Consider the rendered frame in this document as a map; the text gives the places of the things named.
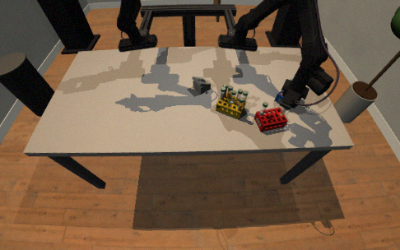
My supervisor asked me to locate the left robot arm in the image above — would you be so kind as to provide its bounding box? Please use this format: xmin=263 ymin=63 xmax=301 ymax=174
xmin=220 ymin=0 xmax=333 ymax=96

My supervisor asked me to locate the yellow tube rack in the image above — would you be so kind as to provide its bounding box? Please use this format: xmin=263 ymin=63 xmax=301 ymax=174
xmin=216 ymin=94 xmax=246 ymax=119

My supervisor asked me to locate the blue tube rack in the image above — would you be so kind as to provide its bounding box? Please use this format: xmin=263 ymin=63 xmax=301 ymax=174
xmin=275 ymin=92 xmax=283 ymax=104

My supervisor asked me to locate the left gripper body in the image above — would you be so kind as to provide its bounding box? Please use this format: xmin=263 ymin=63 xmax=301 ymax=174
xmin=281 ymin=77 xmax=309 ymax=105

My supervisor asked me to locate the red tube rack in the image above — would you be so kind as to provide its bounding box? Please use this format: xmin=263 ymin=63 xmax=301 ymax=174
xmin=254 ymin=108 xmax=288 ymax=132

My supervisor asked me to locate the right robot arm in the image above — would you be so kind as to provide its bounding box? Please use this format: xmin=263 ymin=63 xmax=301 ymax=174
xmin=117 ymin=0 xmax=156 ymax=49

